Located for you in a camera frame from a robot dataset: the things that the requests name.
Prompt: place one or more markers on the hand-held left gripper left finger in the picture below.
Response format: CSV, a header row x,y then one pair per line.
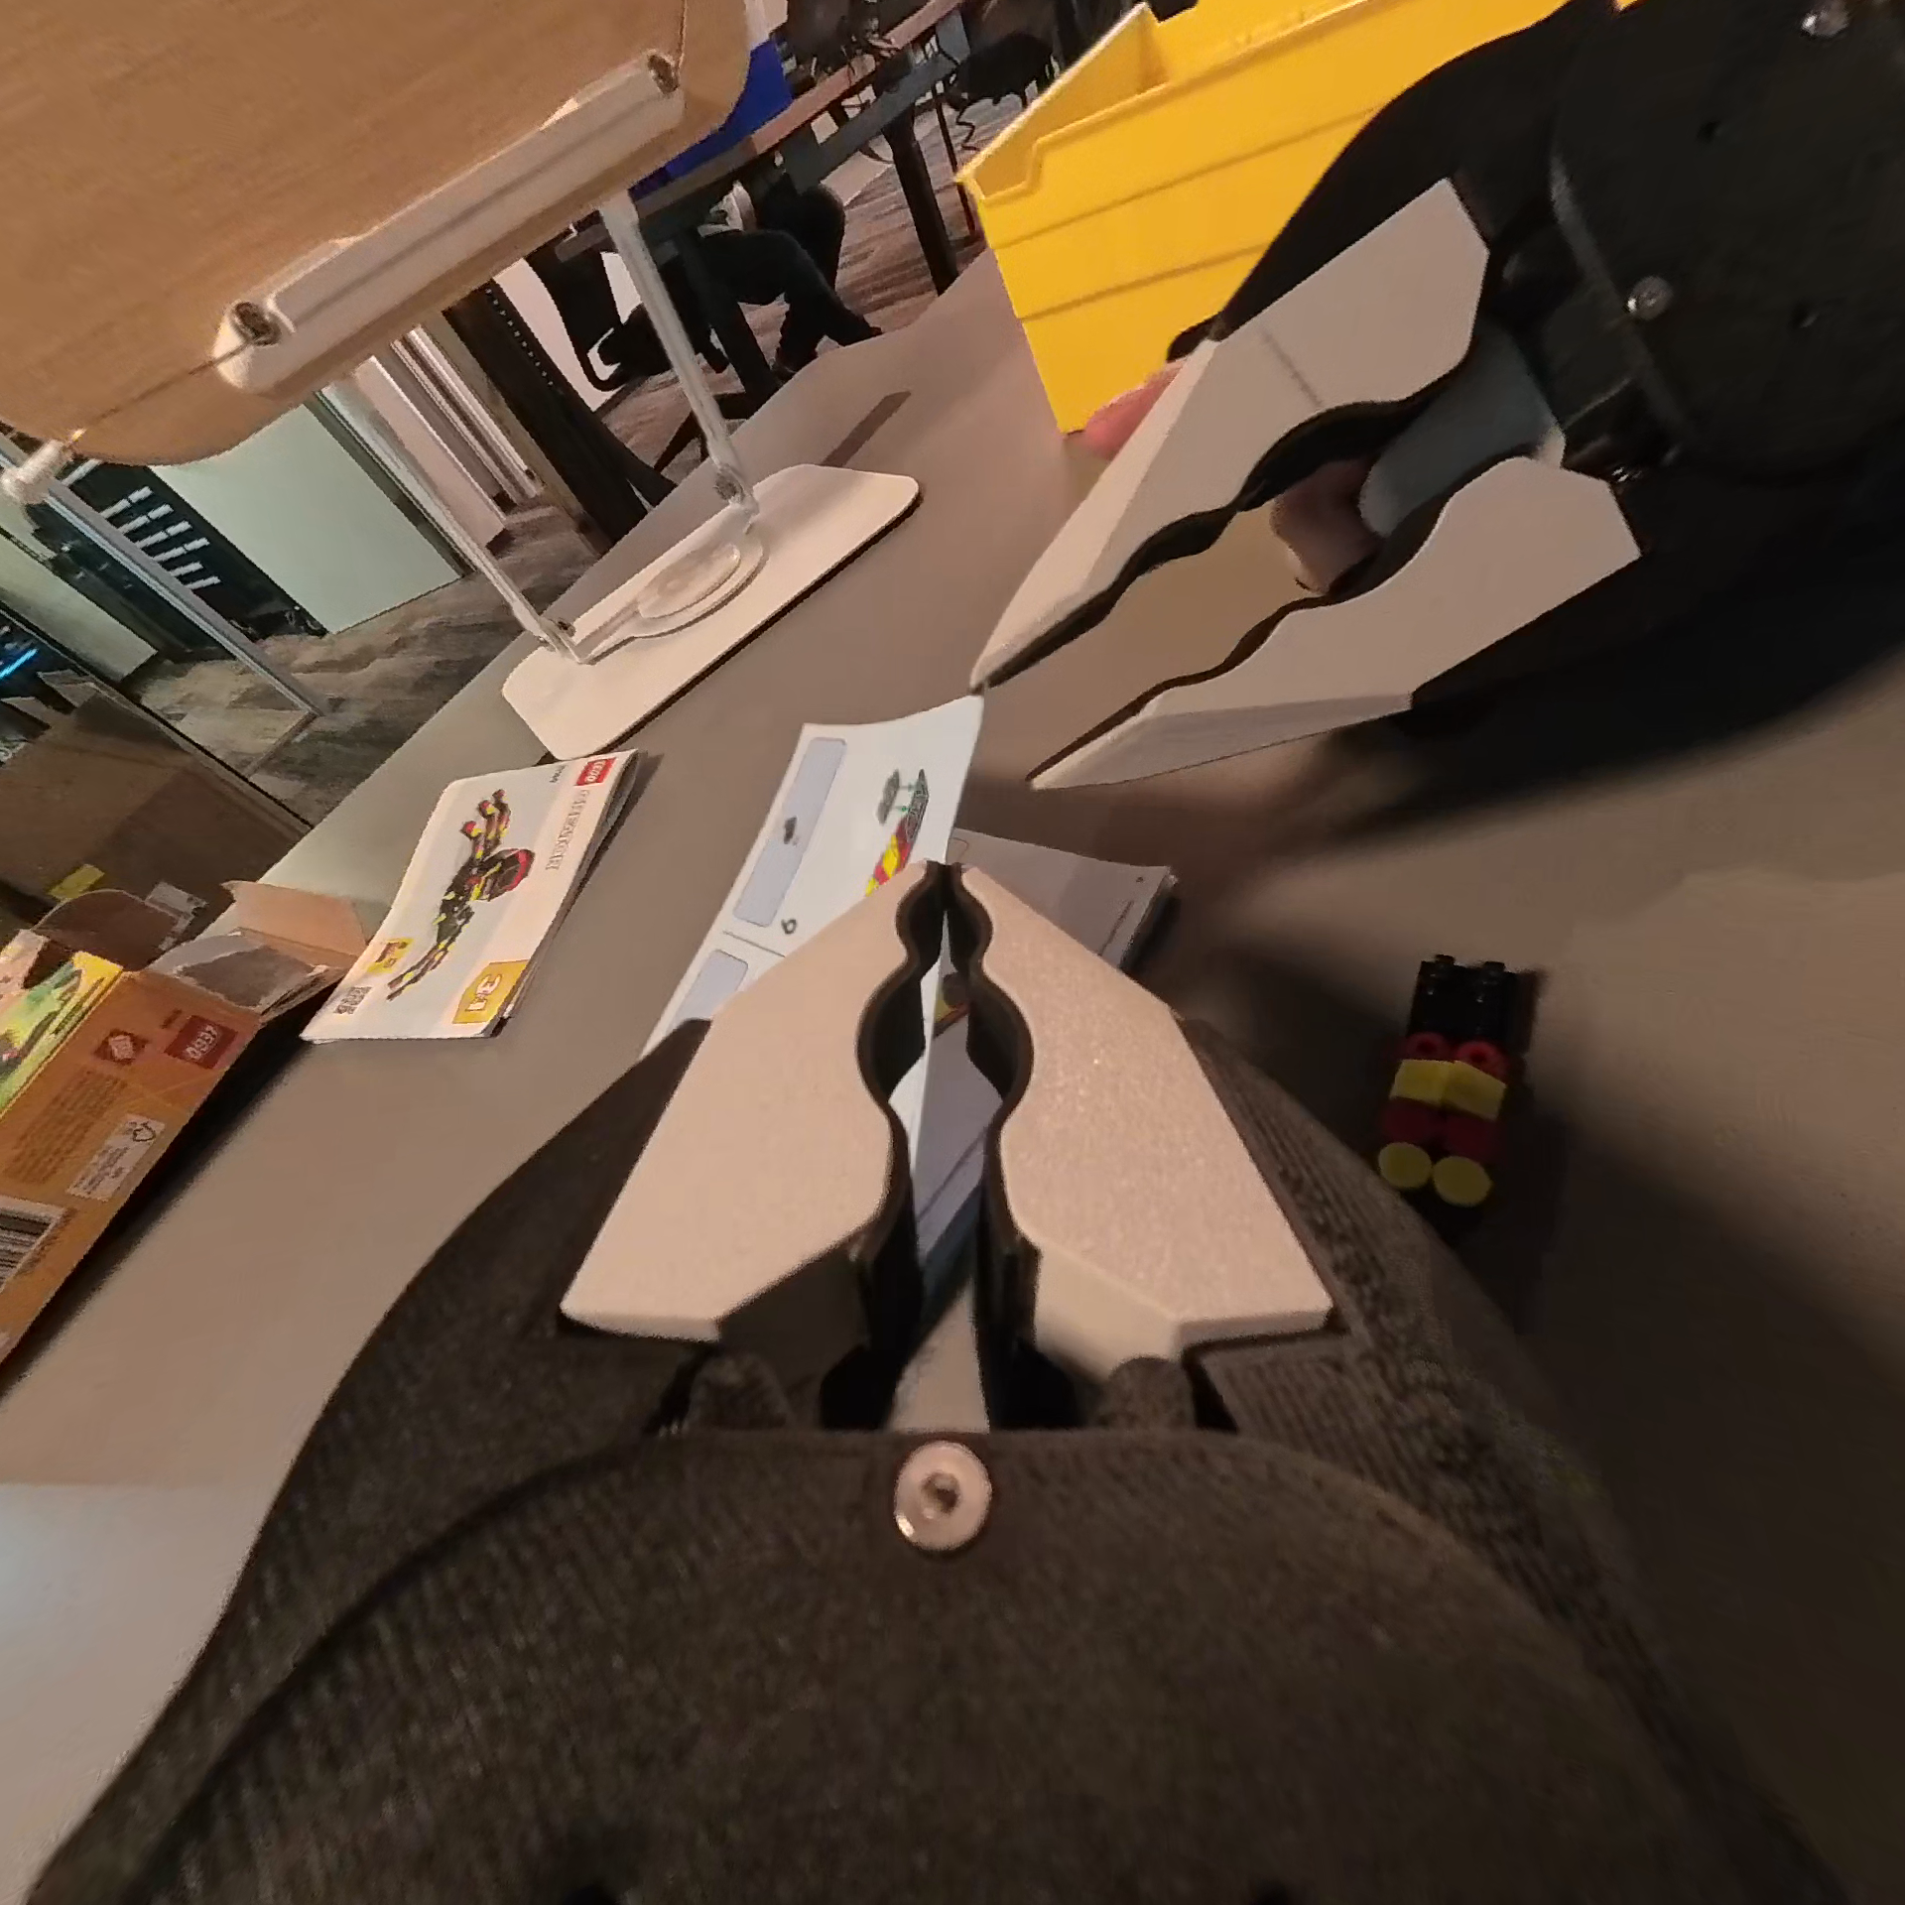
x,y
729,1192

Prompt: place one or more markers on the colourful printed leaflet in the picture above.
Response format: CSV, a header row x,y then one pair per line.
x,y
476,893

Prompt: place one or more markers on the yellow plastic bin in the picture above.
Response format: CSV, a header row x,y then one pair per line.
x,y
1160,193

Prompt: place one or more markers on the instruction booklet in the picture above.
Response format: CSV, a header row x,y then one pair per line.
x,y
834,804

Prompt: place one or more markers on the black red yellow lego assembly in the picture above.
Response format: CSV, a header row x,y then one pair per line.
x,y
1450,1101

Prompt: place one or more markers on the yellow cardboard toy box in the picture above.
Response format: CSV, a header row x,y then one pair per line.
x,y
105,1101

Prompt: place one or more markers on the person's right hand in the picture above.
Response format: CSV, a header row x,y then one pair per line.
x,y
1325,521

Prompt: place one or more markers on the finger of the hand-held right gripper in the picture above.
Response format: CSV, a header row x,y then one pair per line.
x,y
1458,594
1279,327

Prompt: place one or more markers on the wooden book stand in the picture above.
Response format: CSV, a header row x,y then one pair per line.
x,y
221,148

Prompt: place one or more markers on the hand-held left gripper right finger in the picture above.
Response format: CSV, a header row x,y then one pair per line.
x,y
1160,1192

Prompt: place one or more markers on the dark office desk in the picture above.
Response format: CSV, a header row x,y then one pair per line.
x,y
834,104

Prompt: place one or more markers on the black office chair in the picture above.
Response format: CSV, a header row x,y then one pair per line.
x,y
588,304

